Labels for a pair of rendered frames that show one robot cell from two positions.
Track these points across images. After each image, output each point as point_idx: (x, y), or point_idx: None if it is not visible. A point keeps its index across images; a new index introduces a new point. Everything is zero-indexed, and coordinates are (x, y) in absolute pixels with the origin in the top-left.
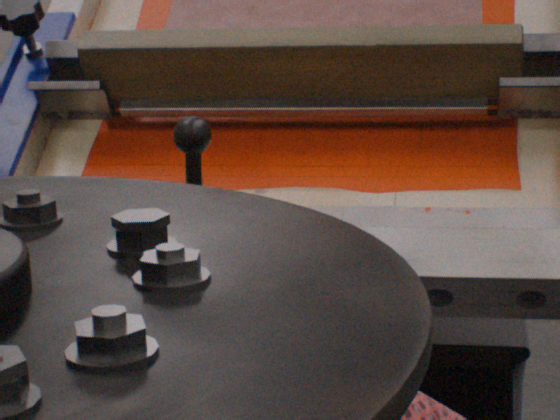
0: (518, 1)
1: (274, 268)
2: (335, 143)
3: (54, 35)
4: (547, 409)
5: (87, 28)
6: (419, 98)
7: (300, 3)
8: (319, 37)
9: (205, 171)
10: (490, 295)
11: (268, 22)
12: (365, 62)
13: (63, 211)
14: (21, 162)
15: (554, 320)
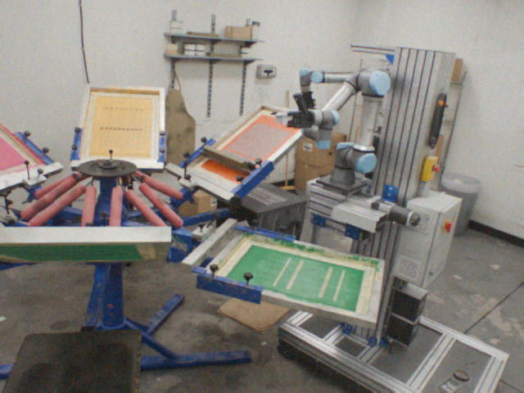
0: (270, 156)
1: (124, 171)
2: (228, 170)
3: (210, 143)
4: None
5: (220, 142)
6: (236, 167)
7: (246, 147)
8: (224, 155)
9: (213, 169)
10: (211, 193)
11: (240, 149)
12: (228, 160)
13: (127, 165)
14: (194, 160)
15: (449, 255)
